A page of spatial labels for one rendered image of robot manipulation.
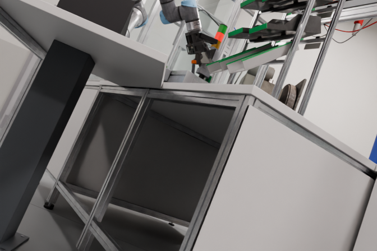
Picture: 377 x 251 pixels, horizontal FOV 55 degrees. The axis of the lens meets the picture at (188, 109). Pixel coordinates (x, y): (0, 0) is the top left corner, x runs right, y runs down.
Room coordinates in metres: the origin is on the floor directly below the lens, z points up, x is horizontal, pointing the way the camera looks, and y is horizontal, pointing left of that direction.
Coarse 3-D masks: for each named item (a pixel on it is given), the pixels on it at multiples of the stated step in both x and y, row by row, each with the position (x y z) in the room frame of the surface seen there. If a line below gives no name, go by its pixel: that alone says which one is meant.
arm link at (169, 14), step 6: (174, 0) 1.71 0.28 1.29; (162, 6) 1.71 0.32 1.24; (168, 6) 1.70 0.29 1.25; (174, 6) 1.71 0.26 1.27; (162, 12) 1.73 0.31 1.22; (168, 12) 1.71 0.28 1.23; (174, 12) 1.71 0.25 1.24; (162, 18) 1.74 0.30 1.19; (168, 18) 1.73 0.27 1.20; (174, 18) 1.73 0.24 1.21; (180, 18) 1.73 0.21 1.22
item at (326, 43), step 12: (312, 0) 1.39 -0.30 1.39; (336, 12) 1.48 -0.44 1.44; (252, 24) 1.66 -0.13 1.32; (300, 24) 1.39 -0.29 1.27; (336, 24) 1.48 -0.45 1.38; (300, 36) 1.39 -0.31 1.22; (324, 48) 1.47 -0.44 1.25; (288, 60) 1.38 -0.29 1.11; (264, 72) 1.75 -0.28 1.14; (312, 72) 1.48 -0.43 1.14; (276, 84) 1.40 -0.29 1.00; (312, 84) 1.47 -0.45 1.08; (276, 96) 1.39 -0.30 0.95; (300, 108) 1.48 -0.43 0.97
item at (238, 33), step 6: (234, 30) 1.56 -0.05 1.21; (240, 30) 1.51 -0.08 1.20; (246, 30) 1.50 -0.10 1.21; (228, 36) 1.61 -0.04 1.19; (234, 36) 1.59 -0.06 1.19; (240, 36) 1.59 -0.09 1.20; (246, 36) 1.59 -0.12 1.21; (252, 36) 1.59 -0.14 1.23; (258, 36) 1.59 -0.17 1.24; (264, 36) 1.59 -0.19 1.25; (270, 36) 1.59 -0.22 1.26
